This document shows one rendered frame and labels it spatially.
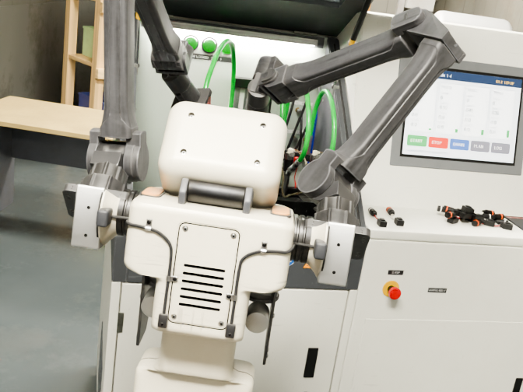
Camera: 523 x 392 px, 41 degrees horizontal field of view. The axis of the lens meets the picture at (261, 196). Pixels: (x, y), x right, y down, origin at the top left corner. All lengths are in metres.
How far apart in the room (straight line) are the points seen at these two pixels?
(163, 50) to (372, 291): 0.93
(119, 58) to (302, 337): 1.07
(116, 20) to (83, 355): 1.99
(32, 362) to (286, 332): 1.33
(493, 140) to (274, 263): 1.36
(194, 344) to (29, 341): 1.97
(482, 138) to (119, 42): 1.38
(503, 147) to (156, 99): 1.14
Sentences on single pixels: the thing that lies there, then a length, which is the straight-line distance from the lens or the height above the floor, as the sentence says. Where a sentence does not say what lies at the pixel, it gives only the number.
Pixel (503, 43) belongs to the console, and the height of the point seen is 1.51.
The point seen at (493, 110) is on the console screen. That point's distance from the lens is 2.38.
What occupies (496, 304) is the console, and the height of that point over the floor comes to 0.76.
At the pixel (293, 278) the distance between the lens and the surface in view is 1.97.
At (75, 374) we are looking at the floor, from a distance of 2.97.
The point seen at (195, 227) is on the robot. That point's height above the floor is 1.21.
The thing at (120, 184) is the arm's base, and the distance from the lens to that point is 1.28.
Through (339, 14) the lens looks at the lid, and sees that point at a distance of 2.26.
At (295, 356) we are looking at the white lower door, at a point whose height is 0.57.
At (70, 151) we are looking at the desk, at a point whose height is 0.42.
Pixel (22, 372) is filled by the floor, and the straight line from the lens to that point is 2.98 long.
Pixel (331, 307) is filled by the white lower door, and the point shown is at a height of 0.73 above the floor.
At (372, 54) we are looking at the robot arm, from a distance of 1.50.
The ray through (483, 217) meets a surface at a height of 1.00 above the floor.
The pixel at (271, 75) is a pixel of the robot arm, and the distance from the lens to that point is 1.64.
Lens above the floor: 1.61
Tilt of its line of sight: 17 degrees down
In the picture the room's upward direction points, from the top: 8 degrees clockwise
